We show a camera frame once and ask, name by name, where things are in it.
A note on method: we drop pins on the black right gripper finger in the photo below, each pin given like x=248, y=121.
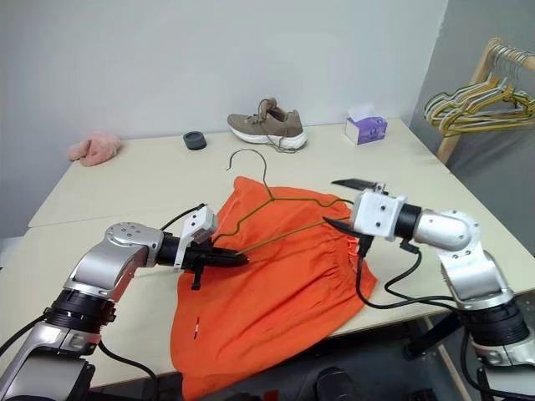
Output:
x=340, y=226
x=355, y=184

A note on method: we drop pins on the orange shorts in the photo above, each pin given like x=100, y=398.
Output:
x=271, y=292

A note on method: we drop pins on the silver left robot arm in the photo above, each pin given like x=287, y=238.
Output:
x=108, y=259

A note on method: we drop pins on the black table frame brace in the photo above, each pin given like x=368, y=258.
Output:
x=434, y=334

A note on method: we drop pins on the beige table leg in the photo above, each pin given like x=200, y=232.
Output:
x=445, y=355

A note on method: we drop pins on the pink fluffy slipper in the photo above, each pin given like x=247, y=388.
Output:
x=96, y=148

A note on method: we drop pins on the large dark rounded shape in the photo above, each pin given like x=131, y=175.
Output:
x=336, y=384

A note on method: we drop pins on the round black dish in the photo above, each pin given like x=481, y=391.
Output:
x=195, y=140

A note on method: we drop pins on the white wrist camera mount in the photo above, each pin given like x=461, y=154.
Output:
x=200, y=223
x=376, y=217

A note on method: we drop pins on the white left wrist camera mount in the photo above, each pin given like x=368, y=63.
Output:
x=200, y=223

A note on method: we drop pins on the taupe sneaker with white sole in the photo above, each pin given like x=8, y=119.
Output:
x=271, y=123

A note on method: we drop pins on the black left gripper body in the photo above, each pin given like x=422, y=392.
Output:
x=202, y=258

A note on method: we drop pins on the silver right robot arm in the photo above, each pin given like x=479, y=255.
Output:
x=447, y=229

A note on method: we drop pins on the purple and white tissue box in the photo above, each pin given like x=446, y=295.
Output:
x=368, y=129

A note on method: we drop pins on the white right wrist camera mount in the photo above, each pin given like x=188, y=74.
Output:
x=376, y=217

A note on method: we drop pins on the hangers on wooden rack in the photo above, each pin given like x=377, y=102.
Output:
x=482, y=67

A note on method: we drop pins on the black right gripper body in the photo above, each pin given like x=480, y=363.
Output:
x=363, y=244

